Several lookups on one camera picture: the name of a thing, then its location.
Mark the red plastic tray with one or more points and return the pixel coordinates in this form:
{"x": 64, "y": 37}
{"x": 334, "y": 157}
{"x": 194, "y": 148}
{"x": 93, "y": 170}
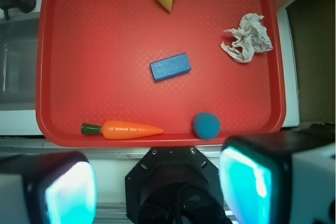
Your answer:
{"x": 94, "y": 66}

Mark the steel sink basin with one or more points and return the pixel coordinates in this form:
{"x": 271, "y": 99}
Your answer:
{"x": 18, "y": 64}

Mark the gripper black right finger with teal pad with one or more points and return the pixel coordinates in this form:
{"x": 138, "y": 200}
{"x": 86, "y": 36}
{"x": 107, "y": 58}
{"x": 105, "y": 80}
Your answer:
{"x": 283, "y": 177}

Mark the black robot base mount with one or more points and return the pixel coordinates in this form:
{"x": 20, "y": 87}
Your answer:
{"x": 174, "y": 185}

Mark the crumpled white paper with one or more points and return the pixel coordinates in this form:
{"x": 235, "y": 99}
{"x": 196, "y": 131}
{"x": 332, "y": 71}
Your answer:
{"x": 251, "y": 38}

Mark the orange toy carrot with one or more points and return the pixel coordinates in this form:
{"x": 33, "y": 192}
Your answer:
{"x": 120, "y": 130}

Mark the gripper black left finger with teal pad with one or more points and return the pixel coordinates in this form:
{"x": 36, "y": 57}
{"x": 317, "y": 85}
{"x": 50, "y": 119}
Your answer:
{"x": 48, "y": 188}

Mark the blue knitted ball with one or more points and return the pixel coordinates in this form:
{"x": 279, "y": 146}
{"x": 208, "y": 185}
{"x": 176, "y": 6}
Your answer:
{"x": 206, "y": 126}

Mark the blue rectangular block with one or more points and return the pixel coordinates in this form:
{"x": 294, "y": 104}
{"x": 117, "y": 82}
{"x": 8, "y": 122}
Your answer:
{"x": 170, "y": 67}

